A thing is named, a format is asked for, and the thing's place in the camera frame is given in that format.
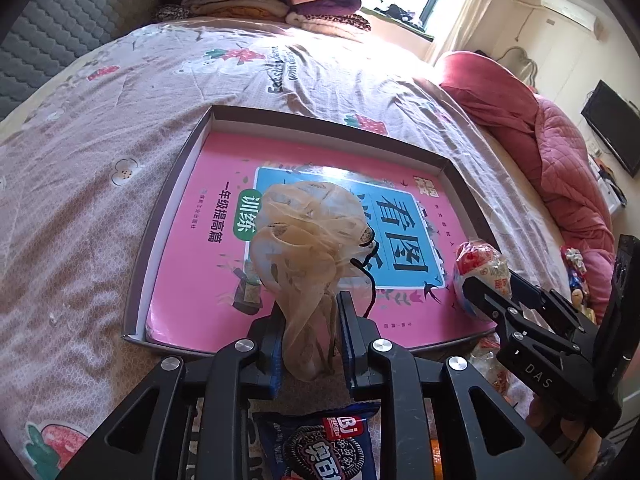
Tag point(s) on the small colourful doll toy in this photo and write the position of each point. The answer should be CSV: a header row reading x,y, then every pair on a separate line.
x,y
576,274

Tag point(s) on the pink strawberry bed sheet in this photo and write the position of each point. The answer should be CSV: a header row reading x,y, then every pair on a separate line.
x,y
129,196

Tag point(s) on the dark cardboard box tray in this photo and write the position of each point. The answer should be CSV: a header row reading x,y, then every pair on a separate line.
x,y
305,229

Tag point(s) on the blue cookie packet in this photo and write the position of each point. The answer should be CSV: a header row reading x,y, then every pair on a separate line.
x,y
329,444

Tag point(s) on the larger orange mandarin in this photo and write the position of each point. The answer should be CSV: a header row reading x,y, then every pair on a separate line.
x,y
436,459

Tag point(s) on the grey quilted headboard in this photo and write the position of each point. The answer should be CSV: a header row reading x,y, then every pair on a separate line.
x,y
49,35

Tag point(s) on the red white toy egg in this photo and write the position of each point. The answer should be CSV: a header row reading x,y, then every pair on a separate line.
x,y
484,358

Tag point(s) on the clothes on window sill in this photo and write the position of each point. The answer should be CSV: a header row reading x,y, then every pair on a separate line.
x,y
396,13

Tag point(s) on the pink pillow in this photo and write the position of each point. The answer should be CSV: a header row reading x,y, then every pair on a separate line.
x,y
487,91

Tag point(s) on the cream curtain right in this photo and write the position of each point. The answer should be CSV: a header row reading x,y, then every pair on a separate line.
x,y
463,27

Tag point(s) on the black flat television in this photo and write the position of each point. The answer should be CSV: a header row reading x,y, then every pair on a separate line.
x,y
616,122

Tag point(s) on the pink quilted duvet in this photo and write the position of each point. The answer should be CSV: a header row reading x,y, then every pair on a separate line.
x,y
550,151

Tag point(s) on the white drawer cabinet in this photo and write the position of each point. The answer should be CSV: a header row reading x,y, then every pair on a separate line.
x,y
613,195

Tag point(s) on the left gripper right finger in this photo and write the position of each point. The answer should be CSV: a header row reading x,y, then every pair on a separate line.
x,y
480,435

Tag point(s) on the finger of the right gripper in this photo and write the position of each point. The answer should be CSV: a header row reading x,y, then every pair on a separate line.
x,y
553,308
523,334

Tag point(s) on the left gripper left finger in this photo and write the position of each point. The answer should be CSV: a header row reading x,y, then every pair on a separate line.
x,y
188,419

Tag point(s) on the white air conditioner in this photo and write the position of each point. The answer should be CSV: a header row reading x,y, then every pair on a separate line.
x,y
574,13

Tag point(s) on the white metal chair frame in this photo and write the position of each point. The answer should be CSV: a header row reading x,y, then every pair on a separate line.
x,y
520,65

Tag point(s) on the right hand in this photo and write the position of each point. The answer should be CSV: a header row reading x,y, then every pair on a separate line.
x,y
579,447

